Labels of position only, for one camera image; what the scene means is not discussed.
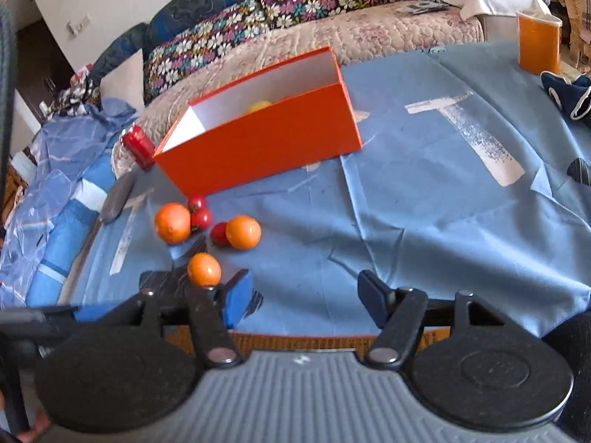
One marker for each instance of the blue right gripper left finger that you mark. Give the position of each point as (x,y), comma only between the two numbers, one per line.
(212,313)

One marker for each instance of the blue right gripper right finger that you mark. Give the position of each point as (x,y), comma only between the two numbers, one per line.
(399,314)

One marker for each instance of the small near orange fruit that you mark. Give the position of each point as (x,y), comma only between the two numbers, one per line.
(204,270)

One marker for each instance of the right red tomato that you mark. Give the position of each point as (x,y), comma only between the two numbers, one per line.
(218,234)

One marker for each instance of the red tomato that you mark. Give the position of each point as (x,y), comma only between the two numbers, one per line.
(196,203)
(201,219)
(218,234)

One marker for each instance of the middle orange fruit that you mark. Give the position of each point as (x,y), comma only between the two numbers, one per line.
(243,232)

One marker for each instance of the middle red tomato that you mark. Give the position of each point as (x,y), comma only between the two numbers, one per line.
(201,219)

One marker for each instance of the large orange fruit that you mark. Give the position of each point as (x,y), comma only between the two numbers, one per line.
(172,223)

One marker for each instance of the upper red tomato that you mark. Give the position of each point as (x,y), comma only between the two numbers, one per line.
(196,203)

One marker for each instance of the blue tablecloth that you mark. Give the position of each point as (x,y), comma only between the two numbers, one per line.
(461,184)

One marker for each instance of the grey flat stone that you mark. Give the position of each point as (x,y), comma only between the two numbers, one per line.
(116,198)

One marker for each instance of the red can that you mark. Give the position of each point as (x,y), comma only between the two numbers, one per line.
(139,145)

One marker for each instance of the yellow fruit in box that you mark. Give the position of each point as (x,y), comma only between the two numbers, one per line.
(258,105)

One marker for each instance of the orange cardboard box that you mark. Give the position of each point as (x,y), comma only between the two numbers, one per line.
(214,145)

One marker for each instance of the light blue plastic sheet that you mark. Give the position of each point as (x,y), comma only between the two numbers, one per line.
(61,204)

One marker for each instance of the floral cushion left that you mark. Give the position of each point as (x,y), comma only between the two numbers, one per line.
(199,46)

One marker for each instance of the navy white-trimmed cloth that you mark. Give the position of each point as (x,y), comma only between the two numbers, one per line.
(573,98)

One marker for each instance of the quilted pink sofa cover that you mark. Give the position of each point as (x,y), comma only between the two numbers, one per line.
(357,36)

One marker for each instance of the orange cup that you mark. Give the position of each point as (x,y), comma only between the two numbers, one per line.
(539,42)

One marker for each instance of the dark blue patterned cushion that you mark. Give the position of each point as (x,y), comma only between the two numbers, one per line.
(172,19)

